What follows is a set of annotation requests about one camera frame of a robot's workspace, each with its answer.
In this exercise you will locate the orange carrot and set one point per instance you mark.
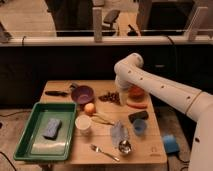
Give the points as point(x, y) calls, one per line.
point(137, 105)

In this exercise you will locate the metal measuring cup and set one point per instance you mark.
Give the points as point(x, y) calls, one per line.
point(124, 147)

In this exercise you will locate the dark brown sponge block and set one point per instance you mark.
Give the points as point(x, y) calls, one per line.
point(138, 115)

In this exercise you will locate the wooden table board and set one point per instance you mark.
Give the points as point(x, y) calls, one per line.
point(146, 149)

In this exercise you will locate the green plastic tray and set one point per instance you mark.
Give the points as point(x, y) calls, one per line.
point(33, 146)

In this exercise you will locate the black office chair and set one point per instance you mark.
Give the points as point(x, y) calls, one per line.
point(110, 19)

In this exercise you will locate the white paper cup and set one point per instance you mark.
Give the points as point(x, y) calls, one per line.
point(83, 124)

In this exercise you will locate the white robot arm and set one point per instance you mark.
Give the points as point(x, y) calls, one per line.
point(193, 102)

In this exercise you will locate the crumpled clear plastic bag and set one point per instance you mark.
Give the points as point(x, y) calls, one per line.
point(118, 133)

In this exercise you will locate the small grey object behind bowl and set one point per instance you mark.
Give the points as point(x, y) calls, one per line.
point(73, 86)

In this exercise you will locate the small blue cup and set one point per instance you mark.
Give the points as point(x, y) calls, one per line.
point(139, 126)

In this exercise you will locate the orange bowl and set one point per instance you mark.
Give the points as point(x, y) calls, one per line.
point(135, 92)

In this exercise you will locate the purple bowl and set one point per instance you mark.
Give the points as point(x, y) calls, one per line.
point(82, 94)

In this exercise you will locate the black handled knife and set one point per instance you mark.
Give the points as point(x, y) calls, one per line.
point(56, 93)

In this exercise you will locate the dark grape bunch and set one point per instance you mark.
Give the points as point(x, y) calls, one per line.
point(112, 97)

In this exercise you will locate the silver fork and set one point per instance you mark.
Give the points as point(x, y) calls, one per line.
point(98, 150)

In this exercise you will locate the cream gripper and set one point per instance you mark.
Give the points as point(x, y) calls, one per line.
point(123, 96)

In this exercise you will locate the blue sponge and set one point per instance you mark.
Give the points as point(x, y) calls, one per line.
point(52, 128)

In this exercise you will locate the orange round fruit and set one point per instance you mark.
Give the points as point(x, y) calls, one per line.
point(90, 109)

